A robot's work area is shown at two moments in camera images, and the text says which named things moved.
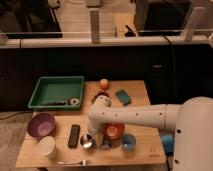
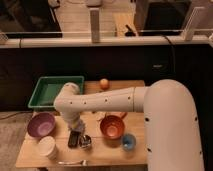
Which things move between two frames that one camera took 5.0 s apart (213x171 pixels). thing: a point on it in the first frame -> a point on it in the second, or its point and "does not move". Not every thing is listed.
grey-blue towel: x=106 y=144 -> x=80 y=126
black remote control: x=74 y=136 does not move
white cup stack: x=46 y=147 does not move
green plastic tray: x=53 y=93 does not move
